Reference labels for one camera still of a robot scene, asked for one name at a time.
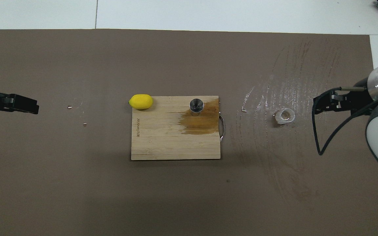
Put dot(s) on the bamboo cutting board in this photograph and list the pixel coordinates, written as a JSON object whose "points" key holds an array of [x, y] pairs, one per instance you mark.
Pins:
{"points": [[162, 137]]}

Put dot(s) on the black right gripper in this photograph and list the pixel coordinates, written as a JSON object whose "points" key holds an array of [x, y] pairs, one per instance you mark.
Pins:
{"points": [[359, 103]]}

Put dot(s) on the yellow lemon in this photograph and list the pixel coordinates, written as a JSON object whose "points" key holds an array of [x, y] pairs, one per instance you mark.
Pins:
{"points": [[140, 101]]}

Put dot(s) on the brown table mat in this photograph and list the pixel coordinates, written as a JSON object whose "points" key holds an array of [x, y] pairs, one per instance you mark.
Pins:
{"points": [[189, 196]]}

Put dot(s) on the steel double jigger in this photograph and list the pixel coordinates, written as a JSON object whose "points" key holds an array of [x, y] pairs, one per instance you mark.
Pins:
{"points": [[196, 105]]}

